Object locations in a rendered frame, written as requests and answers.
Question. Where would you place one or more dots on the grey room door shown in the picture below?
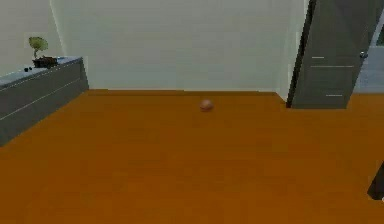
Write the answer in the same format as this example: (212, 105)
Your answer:
(330, 56)

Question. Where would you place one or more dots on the small black object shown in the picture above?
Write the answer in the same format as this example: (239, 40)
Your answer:
(27, 69)

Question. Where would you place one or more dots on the silver door knob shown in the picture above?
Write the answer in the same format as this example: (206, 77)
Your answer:
(363, 55)

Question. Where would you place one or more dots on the brown ball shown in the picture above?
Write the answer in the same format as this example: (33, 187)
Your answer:
(206, 105)

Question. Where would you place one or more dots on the grey chest of drawers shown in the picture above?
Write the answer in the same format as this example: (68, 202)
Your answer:
(36, 91)

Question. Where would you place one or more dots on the black furniture corner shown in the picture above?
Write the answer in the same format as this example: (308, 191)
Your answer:
(378, 183)

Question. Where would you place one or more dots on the green house plant in pot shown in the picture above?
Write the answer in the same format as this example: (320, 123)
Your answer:
(41, 59)

